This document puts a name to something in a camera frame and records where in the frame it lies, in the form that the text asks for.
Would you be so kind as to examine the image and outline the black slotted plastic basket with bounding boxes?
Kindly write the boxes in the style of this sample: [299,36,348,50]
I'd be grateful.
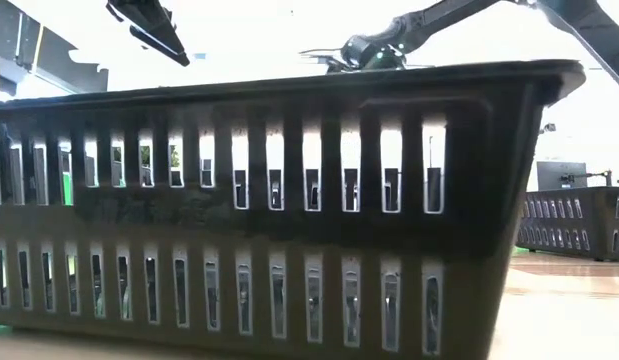
[516,186,619,262]
[0,58,587,360]

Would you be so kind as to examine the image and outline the dark computer monitor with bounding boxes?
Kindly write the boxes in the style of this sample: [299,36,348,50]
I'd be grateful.
[536,160,588,191]

